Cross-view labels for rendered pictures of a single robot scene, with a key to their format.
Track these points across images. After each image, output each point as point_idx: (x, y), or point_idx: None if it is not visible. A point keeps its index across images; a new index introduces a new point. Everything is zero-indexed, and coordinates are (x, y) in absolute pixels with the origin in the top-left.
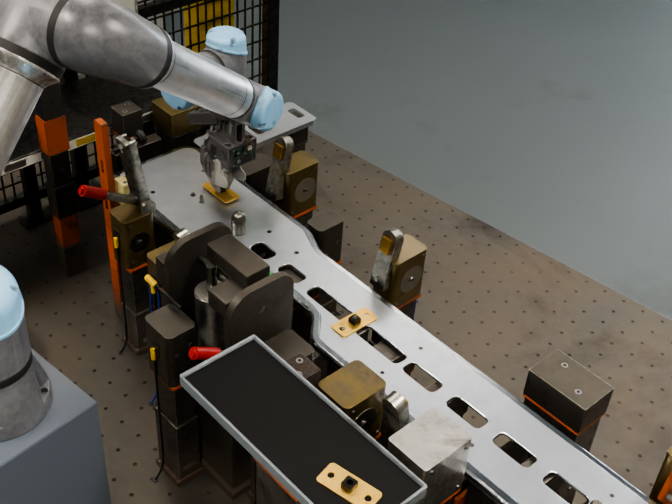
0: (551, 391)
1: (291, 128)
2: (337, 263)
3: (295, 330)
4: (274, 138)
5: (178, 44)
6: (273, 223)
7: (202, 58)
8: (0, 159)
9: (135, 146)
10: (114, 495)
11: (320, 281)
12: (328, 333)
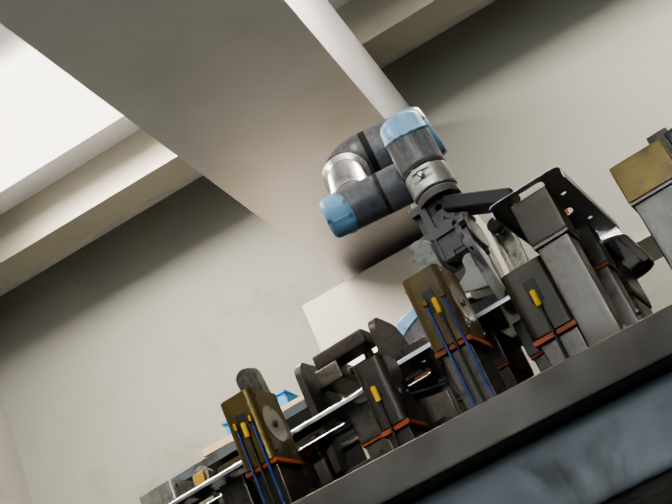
0: None
1: (510, 223)
2: (331, 407)
3: None
4: (523, 237)
5: (335, 166)
6: (425, 353)
7: (333, 175)
8: None
9: (491, 234)
10: None
11: (337, 416)
12: (304, 454)
